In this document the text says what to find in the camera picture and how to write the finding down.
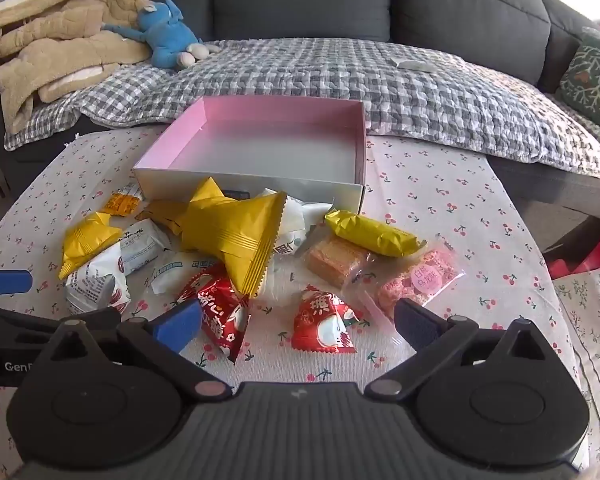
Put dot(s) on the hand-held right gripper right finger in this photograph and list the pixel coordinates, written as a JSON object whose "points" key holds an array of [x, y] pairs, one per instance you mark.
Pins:
{"points": [[415, 322]]}

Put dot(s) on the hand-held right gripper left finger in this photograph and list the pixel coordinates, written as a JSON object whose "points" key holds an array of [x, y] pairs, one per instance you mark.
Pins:
{"points": [[177, 327]]}

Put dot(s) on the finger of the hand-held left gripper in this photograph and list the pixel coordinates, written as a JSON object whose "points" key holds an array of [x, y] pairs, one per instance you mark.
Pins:
{"points": [[7, 281], [10, 322]]}

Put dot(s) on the red snack packet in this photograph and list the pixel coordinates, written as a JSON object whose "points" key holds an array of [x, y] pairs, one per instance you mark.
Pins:
{"points": [[220, 310], [322, 325]]}

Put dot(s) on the clear pink snack packet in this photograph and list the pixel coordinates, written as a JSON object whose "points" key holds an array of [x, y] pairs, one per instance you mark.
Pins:
{"points": [[422, 275]]}

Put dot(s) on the white packet with blue lettering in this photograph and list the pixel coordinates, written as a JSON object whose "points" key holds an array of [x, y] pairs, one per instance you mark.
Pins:
{"points": [[172, 272]]}

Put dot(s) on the small yellow snack packet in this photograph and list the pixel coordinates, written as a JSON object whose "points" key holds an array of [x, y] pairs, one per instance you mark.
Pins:
{"points": [[87, 240]]}

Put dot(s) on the large yellow snack packet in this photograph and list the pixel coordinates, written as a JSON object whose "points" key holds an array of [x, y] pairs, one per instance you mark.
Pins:
{"points": [[240, 235]]}

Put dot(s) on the orange snack packet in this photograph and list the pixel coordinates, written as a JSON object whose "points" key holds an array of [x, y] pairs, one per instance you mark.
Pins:
{"points": [[121, 202]]}

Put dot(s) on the pink cardboard box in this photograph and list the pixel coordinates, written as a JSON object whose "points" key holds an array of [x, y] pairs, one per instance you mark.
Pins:
{"points": [[260, 145]]}

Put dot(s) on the white packet with red label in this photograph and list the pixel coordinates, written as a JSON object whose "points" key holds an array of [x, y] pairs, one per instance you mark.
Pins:
{"points": [[92, 285]]}

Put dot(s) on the white packet with grey print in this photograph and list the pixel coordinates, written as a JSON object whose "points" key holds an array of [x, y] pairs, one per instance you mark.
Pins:
{"points": [[142, 247]]}

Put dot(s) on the long yellow snack packet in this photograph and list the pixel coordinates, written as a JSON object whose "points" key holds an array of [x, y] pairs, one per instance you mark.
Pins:
{"points": [[372, 234]]}

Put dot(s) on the clear wafer packet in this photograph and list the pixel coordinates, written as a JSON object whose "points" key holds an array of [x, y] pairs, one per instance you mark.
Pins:
{"points": [[335, 260]]}

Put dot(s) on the flat yellow snack packet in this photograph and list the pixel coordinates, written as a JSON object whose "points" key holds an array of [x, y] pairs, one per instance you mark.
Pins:
{"points": [[160, 215]]}

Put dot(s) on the plain white snack packet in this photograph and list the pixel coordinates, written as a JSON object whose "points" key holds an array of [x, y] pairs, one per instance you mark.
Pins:
{"points": [[300, 222]]}

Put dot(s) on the floral print cloth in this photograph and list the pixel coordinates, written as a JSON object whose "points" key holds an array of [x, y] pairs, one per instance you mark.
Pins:
{"points": [[592, 330]]}

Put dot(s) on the red plastic stool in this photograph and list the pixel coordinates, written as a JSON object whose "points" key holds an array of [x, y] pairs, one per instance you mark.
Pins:
{"points": [[592, 257]]}

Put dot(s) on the beige fleece blanket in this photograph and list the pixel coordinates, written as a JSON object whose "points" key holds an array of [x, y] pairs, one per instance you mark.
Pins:
{"points": [[45, 45]]}

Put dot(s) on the grey checked quilt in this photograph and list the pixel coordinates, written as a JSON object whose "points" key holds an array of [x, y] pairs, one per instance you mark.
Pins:
{"points": [[330, 80]]}

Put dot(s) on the white tissue packet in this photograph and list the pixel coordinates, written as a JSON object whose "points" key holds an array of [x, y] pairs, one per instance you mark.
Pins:
{"points": [[414, 64]]}

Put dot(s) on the blue plush toy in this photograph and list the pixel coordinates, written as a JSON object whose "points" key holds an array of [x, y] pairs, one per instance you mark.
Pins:
{"points": [[162, 35]]}

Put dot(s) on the green patterned cushion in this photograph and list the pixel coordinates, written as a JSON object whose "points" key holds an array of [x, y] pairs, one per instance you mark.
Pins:
{"points": [[592, 77]]}

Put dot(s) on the dark grey sofa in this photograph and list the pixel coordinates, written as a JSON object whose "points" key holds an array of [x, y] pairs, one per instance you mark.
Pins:
{"points": [[300, 0]]}

